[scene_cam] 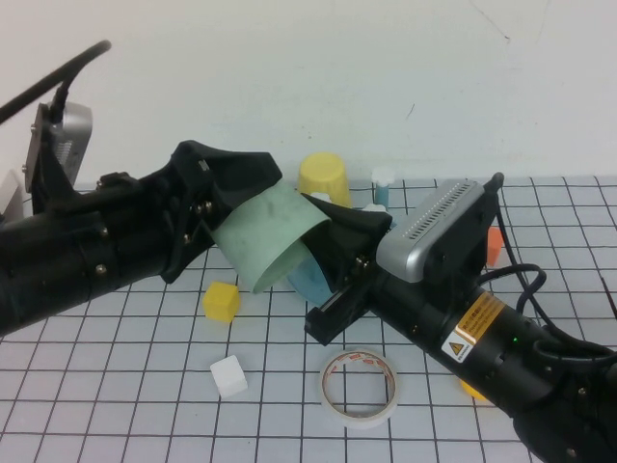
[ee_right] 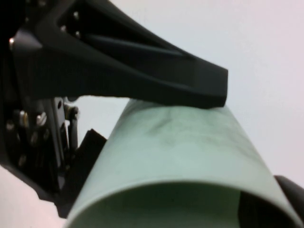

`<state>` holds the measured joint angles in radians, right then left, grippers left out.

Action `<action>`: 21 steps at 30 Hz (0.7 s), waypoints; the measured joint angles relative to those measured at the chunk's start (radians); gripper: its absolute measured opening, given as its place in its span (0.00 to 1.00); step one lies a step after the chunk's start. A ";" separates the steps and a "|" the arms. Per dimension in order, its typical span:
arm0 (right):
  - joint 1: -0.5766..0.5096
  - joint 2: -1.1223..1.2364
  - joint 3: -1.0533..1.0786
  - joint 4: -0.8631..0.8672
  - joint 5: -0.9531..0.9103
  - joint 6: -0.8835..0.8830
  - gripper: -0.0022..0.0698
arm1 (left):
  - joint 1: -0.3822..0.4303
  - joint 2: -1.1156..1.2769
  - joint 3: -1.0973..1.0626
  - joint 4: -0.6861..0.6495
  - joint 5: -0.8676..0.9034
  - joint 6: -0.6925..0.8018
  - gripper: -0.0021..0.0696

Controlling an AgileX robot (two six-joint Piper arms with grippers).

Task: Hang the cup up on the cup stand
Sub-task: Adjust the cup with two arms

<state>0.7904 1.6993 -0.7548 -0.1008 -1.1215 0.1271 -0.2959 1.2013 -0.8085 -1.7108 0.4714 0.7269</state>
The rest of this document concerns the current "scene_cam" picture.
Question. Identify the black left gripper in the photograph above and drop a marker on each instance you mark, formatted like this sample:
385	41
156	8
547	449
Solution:
144	226

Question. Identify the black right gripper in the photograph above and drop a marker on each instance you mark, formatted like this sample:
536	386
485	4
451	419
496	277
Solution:
347	308

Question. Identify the green plastic cup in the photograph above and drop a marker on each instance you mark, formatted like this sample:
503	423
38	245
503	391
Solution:
260	226

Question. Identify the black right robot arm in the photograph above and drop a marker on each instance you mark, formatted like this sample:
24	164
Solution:
482	347

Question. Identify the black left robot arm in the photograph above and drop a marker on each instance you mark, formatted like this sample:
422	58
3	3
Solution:
43	260

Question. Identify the blue cup stand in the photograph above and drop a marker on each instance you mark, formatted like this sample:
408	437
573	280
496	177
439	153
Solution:
308	282

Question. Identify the yellow plastic cup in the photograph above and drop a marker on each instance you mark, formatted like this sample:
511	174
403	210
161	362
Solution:
323	176

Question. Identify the yellow foam cube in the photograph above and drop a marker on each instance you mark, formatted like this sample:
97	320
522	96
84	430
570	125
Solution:
219	304

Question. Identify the orange foam cube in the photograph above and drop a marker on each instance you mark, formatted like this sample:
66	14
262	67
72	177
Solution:
494	248

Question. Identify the white foam cube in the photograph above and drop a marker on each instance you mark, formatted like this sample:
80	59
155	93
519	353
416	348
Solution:
229	378

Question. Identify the white tape roll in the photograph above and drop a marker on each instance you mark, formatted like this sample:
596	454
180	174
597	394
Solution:
356	421

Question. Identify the yellow rubber duck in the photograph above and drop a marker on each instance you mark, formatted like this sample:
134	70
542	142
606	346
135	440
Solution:
472	389

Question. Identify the white cabinet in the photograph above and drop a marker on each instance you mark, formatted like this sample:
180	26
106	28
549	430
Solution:
10	193

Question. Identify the grid-pattern tablecloth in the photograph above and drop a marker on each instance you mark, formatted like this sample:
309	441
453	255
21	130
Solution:
120	386

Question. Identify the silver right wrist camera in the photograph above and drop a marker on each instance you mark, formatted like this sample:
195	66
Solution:
424	226

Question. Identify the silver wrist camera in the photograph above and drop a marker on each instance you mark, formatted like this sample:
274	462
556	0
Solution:
74	130
424	226

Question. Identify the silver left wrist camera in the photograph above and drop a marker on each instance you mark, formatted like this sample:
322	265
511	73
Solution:
74	130

